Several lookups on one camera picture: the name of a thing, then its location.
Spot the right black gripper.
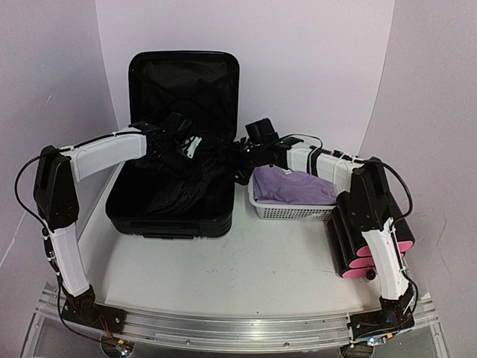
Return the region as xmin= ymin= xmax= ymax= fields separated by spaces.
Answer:
xmin=209 ymin=138 xmax=265 ymax=186

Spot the black garment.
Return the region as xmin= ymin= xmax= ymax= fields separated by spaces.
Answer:
xmin=145 ymin=157 xmax=231 ymax=216

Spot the purple cloth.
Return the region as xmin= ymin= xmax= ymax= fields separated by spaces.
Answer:
xmin=253 ymin=166 xmax=338 ymax=206

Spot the black ribbed hard-shell suitcase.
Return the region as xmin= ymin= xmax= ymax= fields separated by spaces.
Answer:
xmin=105 ymin=51 xmax=240 ymax=239

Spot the white perforated plastic basket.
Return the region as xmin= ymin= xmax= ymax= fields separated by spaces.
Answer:
xmin=247 ymin=174 xmax=343 ymax=221

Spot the pink drawer black knob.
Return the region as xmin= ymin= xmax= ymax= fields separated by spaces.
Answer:
xmin=337 ymin=260 xmax=377 ymax=281

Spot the black pouch with pink end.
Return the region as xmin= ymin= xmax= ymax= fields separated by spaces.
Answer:
xmin=335 ymin=192 xmax=417 ymax=254

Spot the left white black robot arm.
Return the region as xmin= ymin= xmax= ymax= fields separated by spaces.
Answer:
xmin=23 ymin=113 xmax=203 ymax=326

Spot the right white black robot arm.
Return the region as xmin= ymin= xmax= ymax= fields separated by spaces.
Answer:
xmin=226 ymin=119 xmax=419 ymax=340

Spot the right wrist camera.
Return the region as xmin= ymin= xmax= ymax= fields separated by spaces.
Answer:
xmin=245 ymin=118 xmax=279 ymax=145

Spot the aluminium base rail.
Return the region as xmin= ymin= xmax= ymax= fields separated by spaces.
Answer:
xmin=35 ymin=283 xmax=439 ymax=350

